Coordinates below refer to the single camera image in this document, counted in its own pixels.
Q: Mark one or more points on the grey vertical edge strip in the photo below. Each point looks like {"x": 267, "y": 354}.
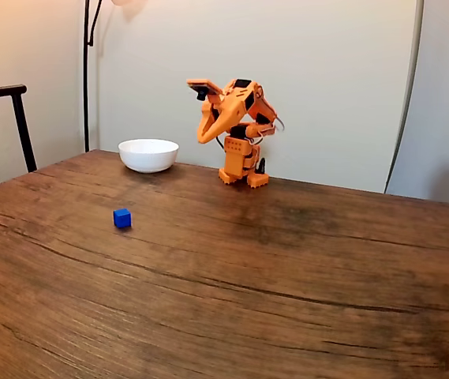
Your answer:
{"x": 388, "y": 181}

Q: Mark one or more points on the black floor lamp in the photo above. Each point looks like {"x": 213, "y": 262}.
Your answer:
{"x": 86, "y": 79}

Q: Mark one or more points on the black table clamp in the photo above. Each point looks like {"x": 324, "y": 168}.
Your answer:
{"x": 263, "y": 166}

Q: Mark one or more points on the white bowl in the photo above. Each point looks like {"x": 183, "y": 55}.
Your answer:
{"x": 148, "y": 156}

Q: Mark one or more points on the blue cube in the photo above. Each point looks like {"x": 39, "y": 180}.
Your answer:
{"x": 122, "y": 218}

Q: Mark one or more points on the orange camera mount black camera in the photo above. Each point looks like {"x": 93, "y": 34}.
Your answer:
{"x": 204, "y": 84}

